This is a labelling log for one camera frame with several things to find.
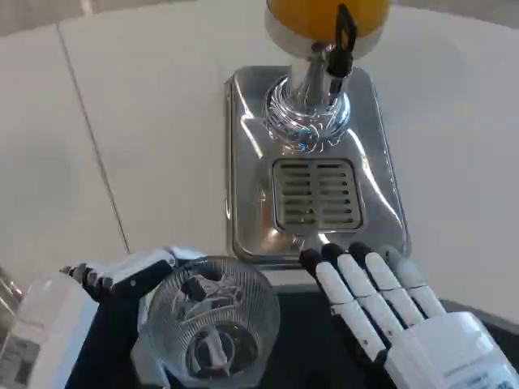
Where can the steel drip tray base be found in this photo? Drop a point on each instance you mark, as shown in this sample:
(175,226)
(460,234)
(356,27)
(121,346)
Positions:
(251,162)

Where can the orange juice drink dispenser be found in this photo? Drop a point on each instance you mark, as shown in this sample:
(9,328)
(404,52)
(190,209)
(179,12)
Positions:
(312,24)

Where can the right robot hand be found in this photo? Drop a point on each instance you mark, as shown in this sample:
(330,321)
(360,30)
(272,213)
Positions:
(442,344)

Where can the slotted steel drain grid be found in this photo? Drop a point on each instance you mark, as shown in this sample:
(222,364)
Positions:
(316,192)

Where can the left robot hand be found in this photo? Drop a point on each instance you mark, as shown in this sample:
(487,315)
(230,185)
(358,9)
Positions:
(135,270)

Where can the left silver robot forearm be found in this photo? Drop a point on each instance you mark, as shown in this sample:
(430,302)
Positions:
(48,324)

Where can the clear ribbed glass cup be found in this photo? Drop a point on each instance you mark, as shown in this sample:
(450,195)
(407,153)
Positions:
(243,324)

